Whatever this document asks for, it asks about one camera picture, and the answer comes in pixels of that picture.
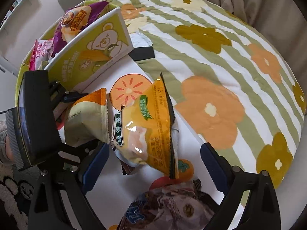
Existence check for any cream orange snack bag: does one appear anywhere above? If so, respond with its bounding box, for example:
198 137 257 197
64 88 110 147

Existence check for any pink snack bag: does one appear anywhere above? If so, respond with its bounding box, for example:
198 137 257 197
29 38 54 71

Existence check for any purple chip bag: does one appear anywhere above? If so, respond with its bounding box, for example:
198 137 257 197
53 1 108 56

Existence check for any grey purple snack bag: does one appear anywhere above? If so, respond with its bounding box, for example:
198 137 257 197
117 179 219 229

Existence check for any orange yellow snack bag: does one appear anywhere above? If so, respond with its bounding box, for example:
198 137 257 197
111 76 179 179

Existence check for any person left hand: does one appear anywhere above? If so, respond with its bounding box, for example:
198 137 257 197
1 129 14 165

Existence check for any green cardboard box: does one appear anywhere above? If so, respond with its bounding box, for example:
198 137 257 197
16 3 133 94

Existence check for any white persimmon print tablecloth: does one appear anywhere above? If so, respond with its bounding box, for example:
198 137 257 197
57 54 245 230

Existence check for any floral striped green quilt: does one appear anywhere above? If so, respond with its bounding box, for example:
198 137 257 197
107 0 306 187

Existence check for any beige curtain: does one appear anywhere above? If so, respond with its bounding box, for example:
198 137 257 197
165 0 288 27

